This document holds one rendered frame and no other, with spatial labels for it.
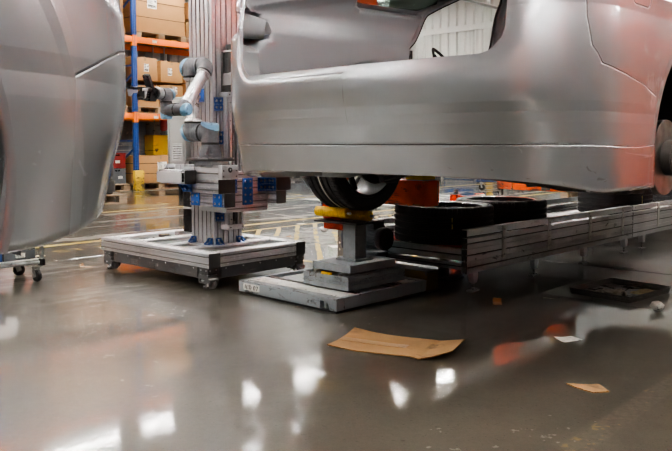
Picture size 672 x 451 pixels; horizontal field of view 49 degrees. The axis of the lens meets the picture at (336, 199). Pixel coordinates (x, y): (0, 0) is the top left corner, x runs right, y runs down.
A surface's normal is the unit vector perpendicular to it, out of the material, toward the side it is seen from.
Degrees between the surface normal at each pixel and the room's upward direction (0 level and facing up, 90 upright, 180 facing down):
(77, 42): 91
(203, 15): 90
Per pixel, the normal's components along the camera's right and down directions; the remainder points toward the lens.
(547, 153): -0.33, 0.24
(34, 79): 0.93, 0.04
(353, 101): -0.69, 0.19
